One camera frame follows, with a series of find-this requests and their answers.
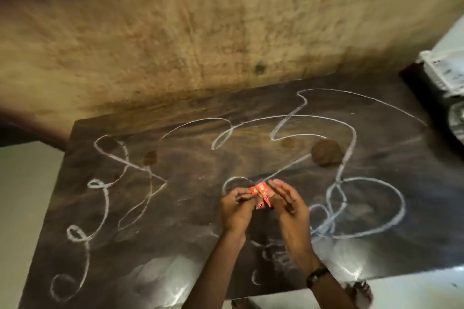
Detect person's right hand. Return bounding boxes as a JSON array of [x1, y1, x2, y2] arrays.
[[268, 179, 313, 252]]

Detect person's left hand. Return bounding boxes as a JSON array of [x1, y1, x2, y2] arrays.
[[220, 187, 259, 236]]

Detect small red printed packet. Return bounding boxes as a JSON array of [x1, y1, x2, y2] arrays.
[[249, 181, 277, 210]]

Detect shiny metal vessel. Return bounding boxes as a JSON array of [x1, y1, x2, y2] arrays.
[[447, 102, 464, 146]]

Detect round brown clay lump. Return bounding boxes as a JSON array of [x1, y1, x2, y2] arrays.
[[311, 139, 344, 168]]

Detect person's right forearm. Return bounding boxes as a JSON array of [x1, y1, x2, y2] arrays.
[[289, 243, 357, 309]]

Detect person's left forearm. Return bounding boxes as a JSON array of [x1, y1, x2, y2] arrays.
[[183, 229, 247, 309]]

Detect person's patterned footwear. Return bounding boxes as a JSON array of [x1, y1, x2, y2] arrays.
[[346, 280, 375, 309]]

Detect black wristwatch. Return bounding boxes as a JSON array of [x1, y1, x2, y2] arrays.
[[306, 265, 331, 290]]

